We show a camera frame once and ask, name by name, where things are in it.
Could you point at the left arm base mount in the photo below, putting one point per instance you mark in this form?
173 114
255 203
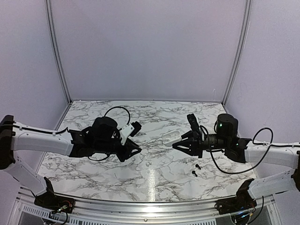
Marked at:
51 201

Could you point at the left aluminium corner post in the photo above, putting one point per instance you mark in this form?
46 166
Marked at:
56 52

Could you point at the right aluminium corner post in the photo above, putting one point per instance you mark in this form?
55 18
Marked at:
239 51

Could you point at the aluminium corner post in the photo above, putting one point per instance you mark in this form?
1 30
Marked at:
56 52
239 51

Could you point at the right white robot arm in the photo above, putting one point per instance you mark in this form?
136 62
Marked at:
242 150

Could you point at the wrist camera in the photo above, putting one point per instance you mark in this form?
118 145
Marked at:
129 131
195 127

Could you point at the white earbud charging case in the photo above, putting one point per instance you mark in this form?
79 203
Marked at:
171 137

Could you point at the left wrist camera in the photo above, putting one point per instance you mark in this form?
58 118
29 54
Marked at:
129 131

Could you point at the aluminium front frame rail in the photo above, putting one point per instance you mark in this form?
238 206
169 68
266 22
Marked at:
98 212

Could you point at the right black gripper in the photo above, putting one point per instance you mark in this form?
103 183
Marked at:
195 143

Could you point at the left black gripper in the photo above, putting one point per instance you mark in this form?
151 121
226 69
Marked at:
131 146

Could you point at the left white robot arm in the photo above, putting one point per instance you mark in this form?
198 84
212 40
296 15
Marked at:
102 137

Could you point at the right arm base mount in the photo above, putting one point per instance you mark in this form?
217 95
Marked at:
241 201

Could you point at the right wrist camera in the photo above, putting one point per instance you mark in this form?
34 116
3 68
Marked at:
195 127

